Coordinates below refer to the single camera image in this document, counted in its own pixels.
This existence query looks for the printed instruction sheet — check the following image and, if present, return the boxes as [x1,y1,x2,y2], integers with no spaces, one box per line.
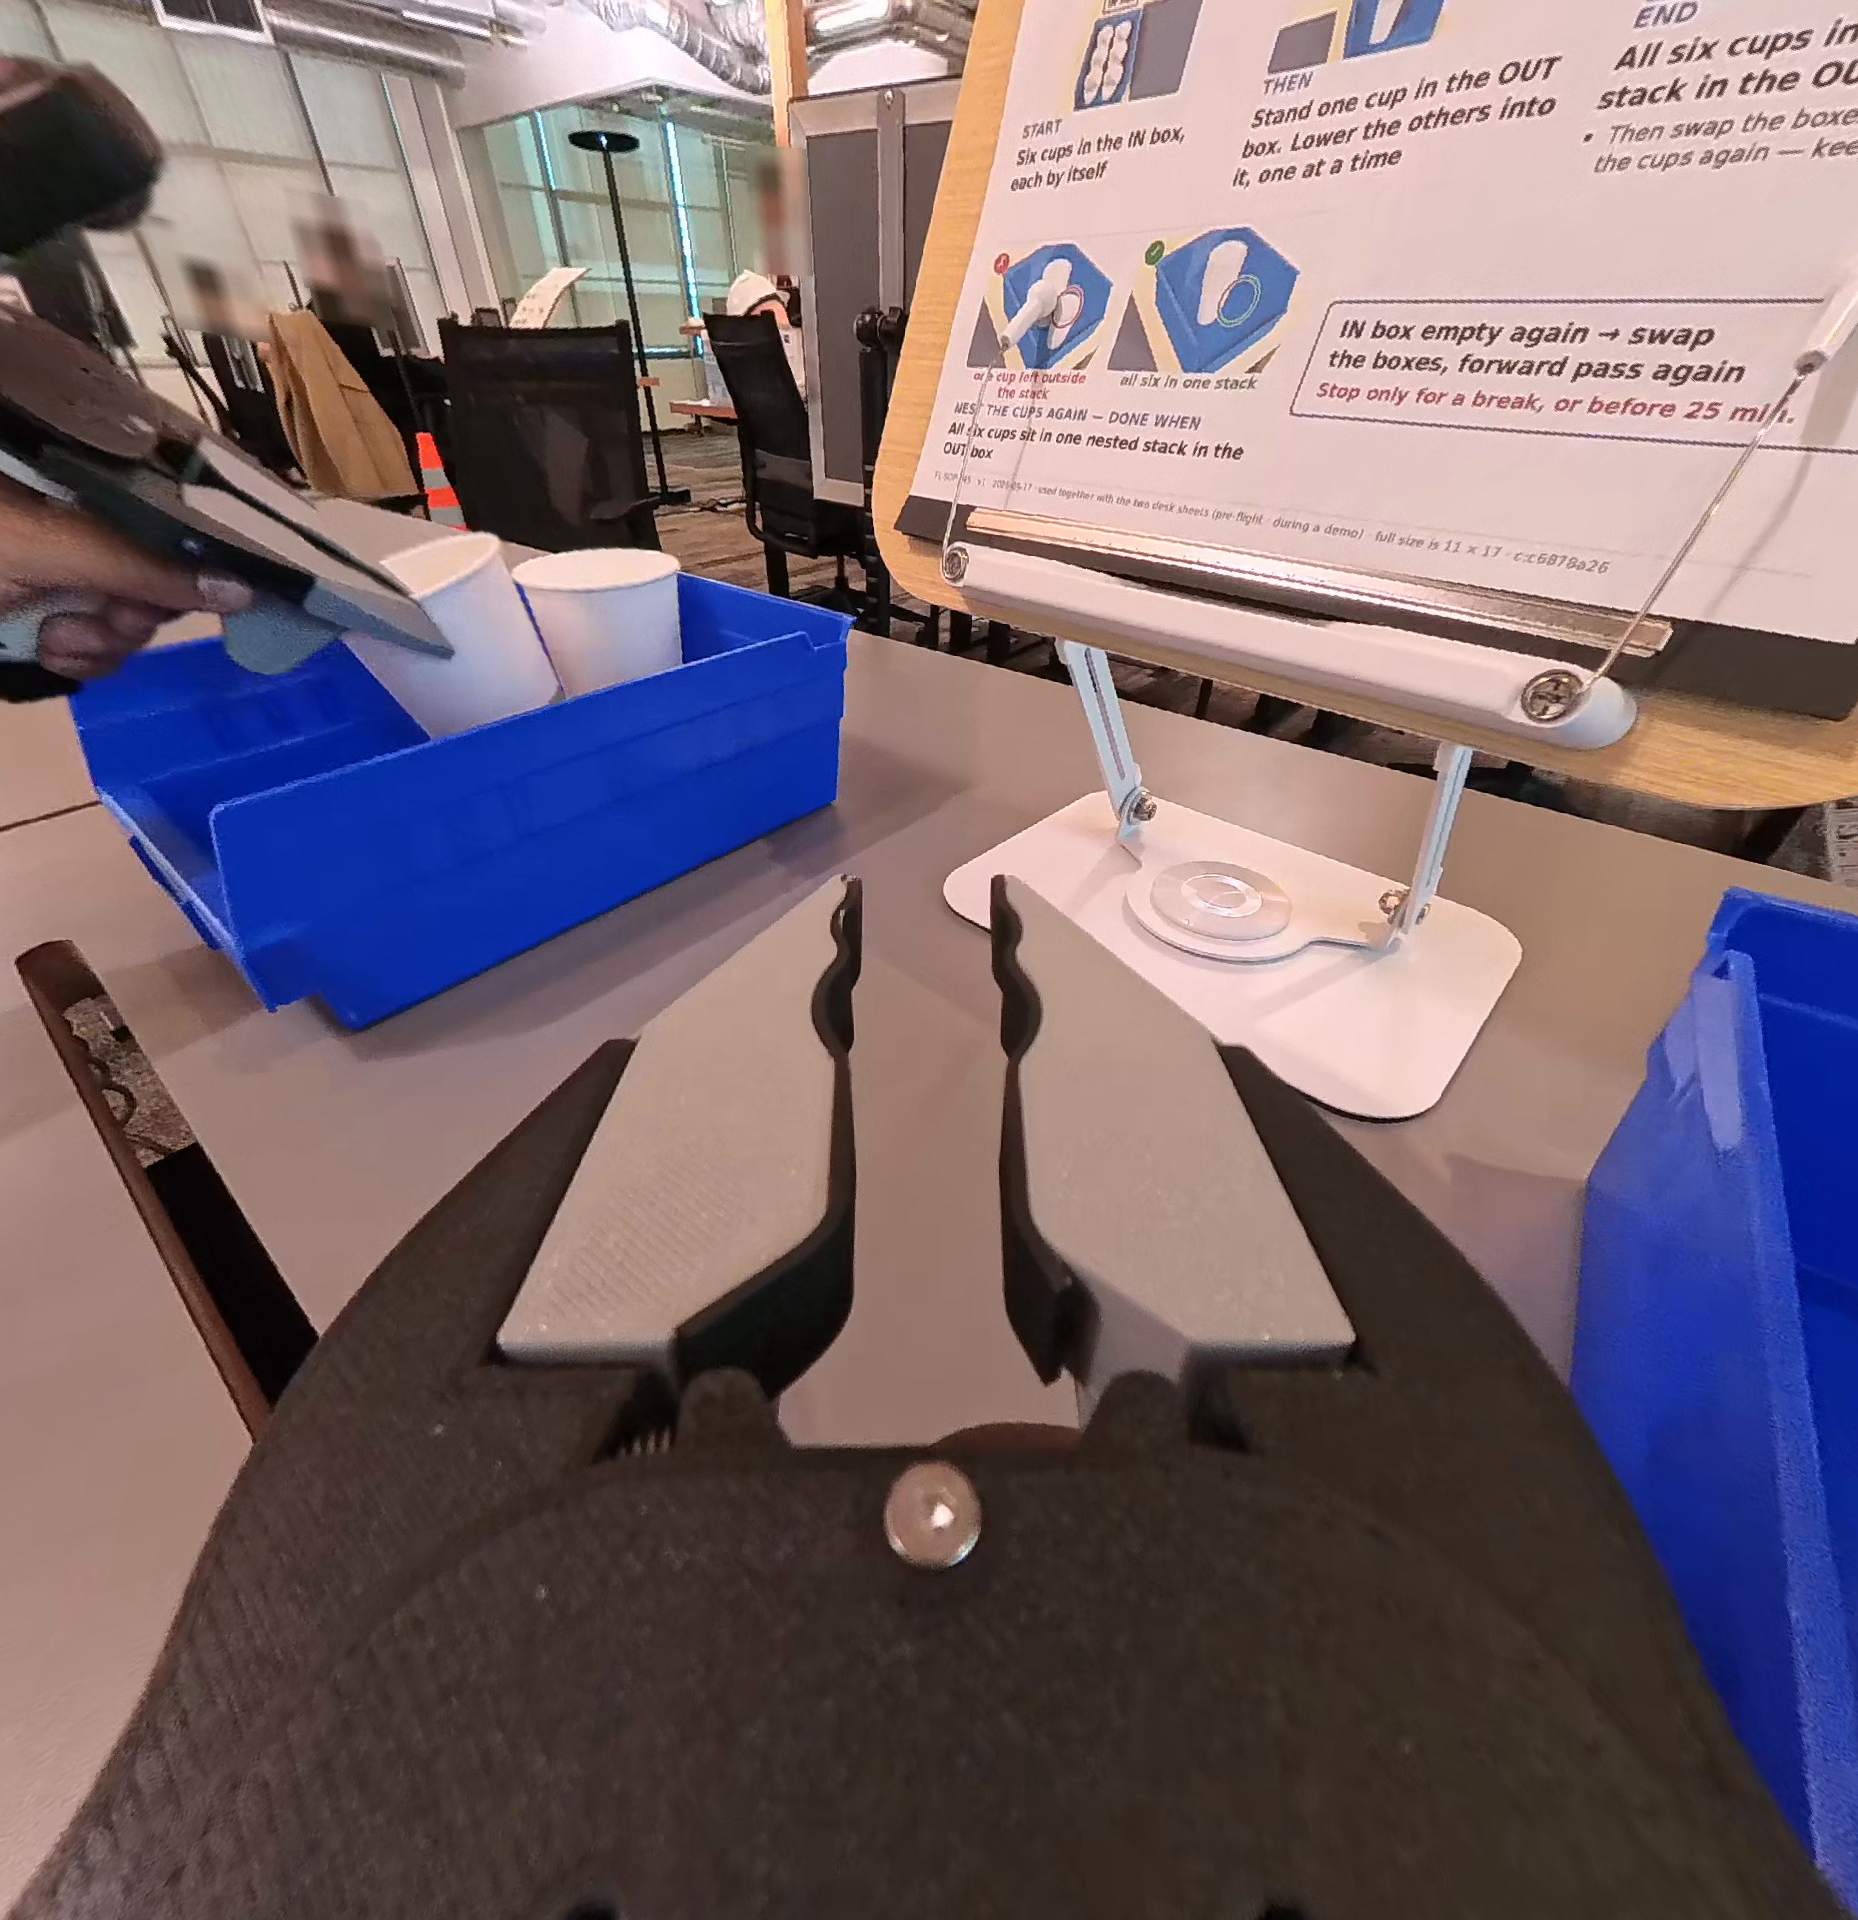
[927,0,1858,648]

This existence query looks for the black backing board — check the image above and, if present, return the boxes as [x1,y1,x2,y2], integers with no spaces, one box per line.
[893,494,1858,723]

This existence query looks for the coiled cable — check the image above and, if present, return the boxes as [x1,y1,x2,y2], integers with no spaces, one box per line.
[62,990,196,1164]

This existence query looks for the blue plastic bin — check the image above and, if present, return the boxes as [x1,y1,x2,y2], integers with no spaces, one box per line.
[1569,884,1858,1920]
[69,571,854,1033]

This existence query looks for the white and wood document stand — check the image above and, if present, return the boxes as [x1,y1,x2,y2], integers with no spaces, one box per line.
[872,0,1858,1122]

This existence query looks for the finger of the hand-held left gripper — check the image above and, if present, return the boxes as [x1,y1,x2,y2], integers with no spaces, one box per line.
[217,604,346,680]
[160,435,458,666]

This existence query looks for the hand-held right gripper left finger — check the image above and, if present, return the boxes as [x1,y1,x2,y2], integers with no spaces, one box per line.
[494,877,865,1391]

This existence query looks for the black floor lamp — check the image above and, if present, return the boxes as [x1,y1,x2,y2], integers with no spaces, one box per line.
[568,127,691,504]

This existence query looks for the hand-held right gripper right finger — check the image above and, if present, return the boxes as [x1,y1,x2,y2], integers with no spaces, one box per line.
[990,877,1359,1421]

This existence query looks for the black mesh office chair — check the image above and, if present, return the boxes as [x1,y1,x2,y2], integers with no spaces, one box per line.
[436,315,664,555]

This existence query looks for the person's left hand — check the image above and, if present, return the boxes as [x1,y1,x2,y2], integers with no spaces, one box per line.
[0,454,259,682]

